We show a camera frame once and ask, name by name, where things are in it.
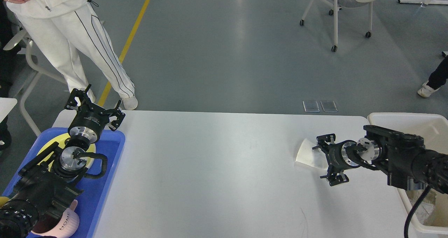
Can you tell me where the person in dark trousers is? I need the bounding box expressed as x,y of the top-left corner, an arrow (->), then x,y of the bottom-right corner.
416,55 -> 448,98

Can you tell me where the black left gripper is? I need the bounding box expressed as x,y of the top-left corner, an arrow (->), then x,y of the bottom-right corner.
64,84 -> 125,142

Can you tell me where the white chair at left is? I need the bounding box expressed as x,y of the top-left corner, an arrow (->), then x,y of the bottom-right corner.
3,29 -> 66,136

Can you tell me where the yellow plastic plate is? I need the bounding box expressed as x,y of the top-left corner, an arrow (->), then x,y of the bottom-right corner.
38,133 -> 96,168

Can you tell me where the blue plastic tray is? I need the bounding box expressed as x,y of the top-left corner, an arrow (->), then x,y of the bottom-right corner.
1,127 -> 125,238

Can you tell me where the foil wrapper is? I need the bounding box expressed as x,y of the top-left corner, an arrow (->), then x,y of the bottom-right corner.
406,190 -> 436,225

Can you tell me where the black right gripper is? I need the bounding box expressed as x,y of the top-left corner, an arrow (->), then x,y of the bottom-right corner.
312,133 -> 360,187

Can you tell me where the black jacket on chair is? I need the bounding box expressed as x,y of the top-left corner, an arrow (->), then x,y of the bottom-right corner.
0,0 -> 18,91

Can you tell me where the white plastic bin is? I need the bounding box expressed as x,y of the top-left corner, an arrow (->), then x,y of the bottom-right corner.
367,112 -> 448,238

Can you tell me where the white side table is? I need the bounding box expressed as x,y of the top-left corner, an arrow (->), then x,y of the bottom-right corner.
0,97 -> 18,122

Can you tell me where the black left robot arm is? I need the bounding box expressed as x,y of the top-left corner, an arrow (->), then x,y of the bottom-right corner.
1,86 -> 125,238

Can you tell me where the pink mug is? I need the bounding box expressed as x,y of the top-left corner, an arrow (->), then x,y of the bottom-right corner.
31,199 -> 79,238

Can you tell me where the person in white trousers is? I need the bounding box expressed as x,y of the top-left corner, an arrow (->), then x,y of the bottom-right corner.
4,0 -> 138,110

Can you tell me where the floor socket plate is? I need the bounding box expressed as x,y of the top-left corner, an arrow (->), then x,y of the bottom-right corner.
320,100 -> 338,112
302,100 -> 320,113

